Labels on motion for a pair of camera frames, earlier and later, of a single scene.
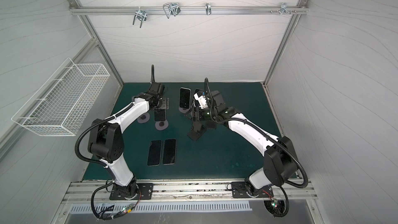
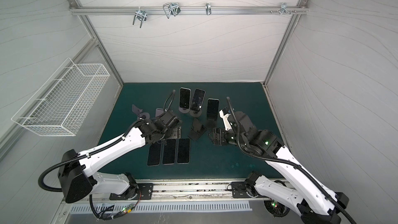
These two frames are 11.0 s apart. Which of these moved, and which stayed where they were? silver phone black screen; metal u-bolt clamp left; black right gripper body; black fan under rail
Moved: black right gripper body
Stayed: silver phone black screen; metal u-bolt clamp left; black fan under rail
